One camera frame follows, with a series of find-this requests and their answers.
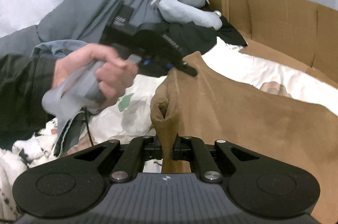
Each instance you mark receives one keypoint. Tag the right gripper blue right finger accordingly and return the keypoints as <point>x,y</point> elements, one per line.
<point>194,151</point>

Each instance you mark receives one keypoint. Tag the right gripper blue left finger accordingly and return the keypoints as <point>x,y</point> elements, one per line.
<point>134,156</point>

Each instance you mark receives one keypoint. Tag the brown printed t-shirt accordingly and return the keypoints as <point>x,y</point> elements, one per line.
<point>211,106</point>

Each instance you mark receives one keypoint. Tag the black sleeved left forearm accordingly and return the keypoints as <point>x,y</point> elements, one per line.
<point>24,81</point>

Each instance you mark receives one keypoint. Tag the person's left hand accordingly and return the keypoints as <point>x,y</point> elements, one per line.
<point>114,77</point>

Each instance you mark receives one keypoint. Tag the cream bear print bedsheet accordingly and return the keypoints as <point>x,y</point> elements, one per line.
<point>131,116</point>

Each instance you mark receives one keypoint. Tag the black cloth beside pillow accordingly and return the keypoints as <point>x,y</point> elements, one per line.
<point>191,37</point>

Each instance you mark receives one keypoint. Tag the grey neck pillow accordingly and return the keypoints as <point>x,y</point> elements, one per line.
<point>186,11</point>

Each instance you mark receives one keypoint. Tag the grey blue pillow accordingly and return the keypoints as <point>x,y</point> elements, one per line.
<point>76,19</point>

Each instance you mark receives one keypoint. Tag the blue denim garment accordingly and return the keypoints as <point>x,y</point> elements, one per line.
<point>57,49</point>

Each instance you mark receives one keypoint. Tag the brown cardboard sheet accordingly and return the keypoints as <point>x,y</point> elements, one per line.
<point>297,33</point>

